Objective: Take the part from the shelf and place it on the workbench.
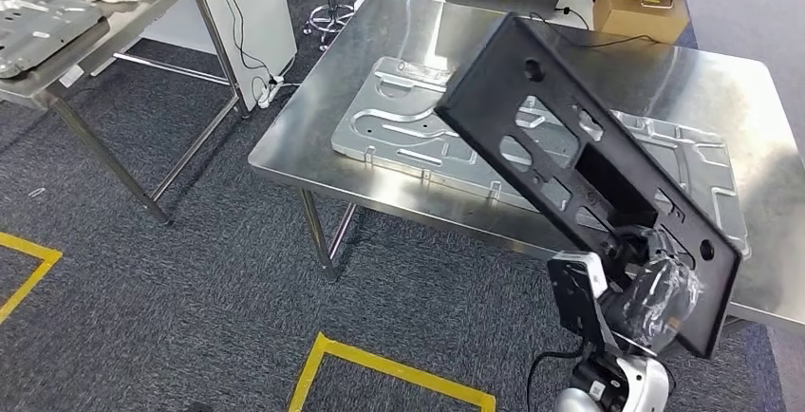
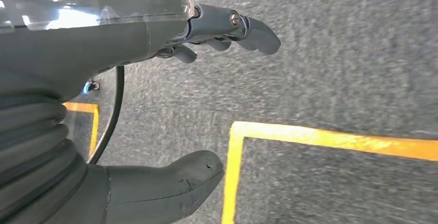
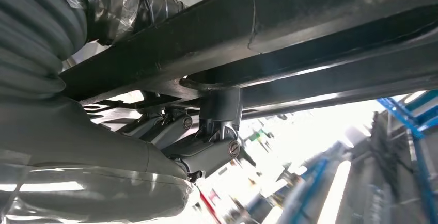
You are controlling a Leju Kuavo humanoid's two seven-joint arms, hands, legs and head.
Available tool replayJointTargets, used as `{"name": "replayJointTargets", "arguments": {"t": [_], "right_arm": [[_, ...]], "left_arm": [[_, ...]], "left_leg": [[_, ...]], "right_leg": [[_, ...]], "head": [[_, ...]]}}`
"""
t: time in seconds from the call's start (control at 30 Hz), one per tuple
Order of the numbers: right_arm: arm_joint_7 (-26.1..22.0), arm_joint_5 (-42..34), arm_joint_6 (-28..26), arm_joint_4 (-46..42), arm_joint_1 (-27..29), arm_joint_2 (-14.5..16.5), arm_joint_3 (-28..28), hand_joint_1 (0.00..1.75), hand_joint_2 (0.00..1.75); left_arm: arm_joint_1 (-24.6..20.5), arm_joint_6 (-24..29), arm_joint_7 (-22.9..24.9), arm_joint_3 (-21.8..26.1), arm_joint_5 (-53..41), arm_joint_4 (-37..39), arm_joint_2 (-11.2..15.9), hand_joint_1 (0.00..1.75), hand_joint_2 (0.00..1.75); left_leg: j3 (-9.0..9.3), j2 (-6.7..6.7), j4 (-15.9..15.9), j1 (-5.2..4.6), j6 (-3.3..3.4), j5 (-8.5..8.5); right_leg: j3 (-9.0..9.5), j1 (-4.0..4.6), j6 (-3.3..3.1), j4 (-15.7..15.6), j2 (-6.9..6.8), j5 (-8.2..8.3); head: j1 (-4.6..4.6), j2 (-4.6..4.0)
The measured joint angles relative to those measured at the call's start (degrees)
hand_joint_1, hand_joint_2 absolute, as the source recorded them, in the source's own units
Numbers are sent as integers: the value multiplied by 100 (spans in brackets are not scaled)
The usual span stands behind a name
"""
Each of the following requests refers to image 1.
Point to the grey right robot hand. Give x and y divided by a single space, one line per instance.
654 299

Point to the black plastic license plate frame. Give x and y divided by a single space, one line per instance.
490 82

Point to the stainless steel workbench table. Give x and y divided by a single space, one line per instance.
723 95

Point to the brown cardboard box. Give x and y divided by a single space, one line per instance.
635 16

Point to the yellow floor tape outline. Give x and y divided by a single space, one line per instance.
38 261
377 362

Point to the stamped silver metal panel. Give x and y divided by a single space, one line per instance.
402 126
44 25

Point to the small white floor scrap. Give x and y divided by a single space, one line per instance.
36 193

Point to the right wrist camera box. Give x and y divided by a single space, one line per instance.
578 271

